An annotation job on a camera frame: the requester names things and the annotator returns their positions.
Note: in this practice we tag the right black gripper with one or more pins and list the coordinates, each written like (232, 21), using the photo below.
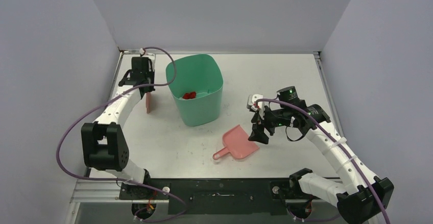
(263, 125)

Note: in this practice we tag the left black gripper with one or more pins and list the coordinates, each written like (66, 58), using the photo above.
(151, 73)

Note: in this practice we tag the pink plastic dustpan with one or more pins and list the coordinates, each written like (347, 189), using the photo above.
(236, 143)

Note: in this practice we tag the pink hand brush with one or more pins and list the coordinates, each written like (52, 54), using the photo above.
(148, 102)

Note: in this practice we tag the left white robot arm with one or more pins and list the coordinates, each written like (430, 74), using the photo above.
(103, 141)

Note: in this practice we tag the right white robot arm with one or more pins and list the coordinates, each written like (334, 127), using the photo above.
(361, 195)

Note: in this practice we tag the red paper scrap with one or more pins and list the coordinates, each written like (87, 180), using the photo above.
(189, 95)

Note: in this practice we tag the green plastic bin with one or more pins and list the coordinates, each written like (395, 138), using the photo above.
(199, 73)

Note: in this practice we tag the aluminium table edge rail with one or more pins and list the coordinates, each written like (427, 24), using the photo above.
(239, 51)

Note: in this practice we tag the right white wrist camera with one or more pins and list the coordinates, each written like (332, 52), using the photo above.
(253, 104)

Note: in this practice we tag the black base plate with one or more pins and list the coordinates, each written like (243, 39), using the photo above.
(219, 196)

